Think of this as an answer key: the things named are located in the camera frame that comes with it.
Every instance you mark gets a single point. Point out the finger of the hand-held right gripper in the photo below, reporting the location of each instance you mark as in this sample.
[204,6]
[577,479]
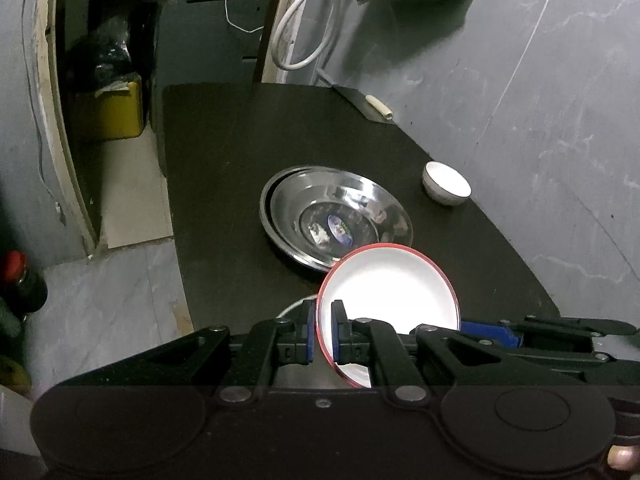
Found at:
[487,331]
[550,356]

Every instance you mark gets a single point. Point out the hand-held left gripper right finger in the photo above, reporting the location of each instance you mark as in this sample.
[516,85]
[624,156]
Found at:
[340,335]

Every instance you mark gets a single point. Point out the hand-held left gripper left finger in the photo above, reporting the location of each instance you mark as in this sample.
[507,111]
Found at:
[310,335]

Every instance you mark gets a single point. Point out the white ceramic bowl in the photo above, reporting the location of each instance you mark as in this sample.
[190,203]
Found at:
[446,180]
[395,290]

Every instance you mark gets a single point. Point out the large steel basin front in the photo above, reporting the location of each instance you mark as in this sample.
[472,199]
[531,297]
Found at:
[280,240]

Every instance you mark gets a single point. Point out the person's right hand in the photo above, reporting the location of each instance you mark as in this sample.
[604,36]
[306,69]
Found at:
[624,458]

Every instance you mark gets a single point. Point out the red-capped dark bottle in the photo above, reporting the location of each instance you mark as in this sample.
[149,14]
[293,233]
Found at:
[22,285]

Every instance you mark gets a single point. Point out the yellow box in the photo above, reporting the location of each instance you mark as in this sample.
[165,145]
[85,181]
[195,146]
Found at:
[112,115]

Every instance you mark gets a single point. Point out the dull yellow bag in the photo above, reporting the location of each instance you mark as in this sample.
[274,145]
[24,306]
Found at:
[10,370]

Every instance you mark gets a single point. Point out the green bottle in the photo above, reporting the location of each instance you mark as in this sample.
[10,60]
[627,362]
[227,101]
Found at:
[7,327]

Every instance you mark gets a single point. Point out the white plastic container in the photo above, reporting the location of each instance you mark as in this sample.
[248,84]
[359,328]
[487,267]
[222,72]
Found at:
[15,415]

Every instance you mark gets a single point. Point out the dark cabinet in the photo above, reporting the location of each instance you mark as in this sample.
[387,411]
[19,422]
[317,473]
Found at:
[205,45]

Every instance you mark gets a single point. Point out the white door frame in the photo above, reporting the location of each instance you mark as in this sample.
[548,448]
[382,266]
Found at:
[55,110]

